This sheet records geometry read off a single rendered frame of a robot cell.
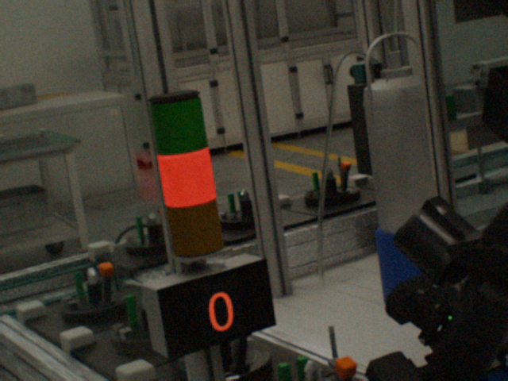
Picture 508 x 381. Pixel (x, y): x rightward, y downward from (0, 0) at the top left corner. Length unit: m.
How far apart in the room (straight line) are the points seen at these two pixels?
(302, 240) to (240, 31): 0.52
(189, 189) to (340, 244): 1.44
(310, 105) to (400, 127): 8.63
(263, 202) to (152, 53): 1.18
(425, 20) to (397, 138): 0.70
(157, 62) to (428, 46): 0.39
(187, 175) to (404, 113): 1.01
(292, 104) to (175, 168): 9.51
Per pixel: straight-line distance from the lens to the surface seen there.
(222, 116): 10.19
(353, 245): 2.43
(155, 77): 1.00
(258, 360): 1.49
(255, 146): 2.14
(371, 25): 2.30
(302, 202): 2.59
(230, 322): 1.02
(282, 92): 10.43
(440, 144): 1.28
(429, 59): 1.27
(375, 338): 1.90
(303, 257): 2.35
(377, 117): 1.96
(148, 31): 1.00
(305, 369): 1.28
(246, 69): 2.12
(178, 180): 0.98
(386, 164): 1.97
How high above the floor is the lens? 1.50
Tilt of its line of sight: 11 degrees down
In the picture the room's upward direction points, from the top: 8 degrees counter-clockwise
